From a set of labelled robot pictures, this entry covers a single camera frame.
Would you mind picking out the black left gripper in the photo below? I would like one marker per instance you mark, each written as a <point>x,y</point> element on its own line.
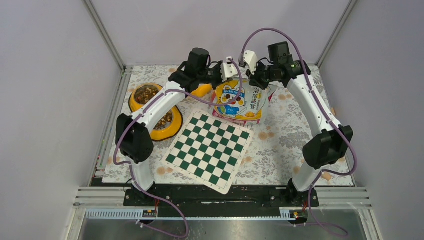
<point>217,66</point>

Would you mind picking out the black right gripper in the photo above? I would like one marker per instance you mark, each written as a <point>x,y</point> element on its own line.
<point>254,79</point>

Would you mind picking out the yellow plastic scoop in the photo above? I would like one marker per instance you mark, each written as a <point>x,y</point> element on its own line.
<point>202,90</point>

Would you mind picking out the pet food bag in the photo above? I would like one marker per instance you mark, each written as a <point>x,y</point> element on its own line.
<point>249,108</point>

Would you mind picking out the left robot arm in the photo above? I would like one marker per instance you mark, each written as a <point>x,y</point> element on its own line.
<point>133,132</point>

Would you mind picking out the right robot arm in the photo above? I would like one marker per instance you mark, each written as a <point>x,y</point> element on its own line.
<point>330,138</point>

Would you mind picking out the yellow double pet bowl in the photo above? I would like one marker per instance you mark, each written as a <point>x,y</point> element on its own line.
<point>169,125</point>

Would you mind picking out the floral tablecloth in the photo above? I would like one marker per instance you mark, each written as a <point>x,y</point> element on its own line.
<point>272,158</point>

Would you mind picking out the green white chessboard mat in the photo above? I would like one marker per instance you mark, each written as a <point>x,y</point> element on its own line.
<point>209,150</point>

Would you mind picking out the small wooden block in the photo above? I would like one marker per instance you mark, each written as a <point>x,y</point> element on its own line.
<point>333,111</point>

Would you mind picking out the wooden cylinder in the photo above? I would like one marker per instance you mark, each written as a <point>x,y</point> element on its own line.
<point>326,176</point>

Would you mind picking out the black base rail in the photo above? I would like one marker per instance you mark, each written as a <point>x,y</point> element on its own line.
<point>264,195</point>

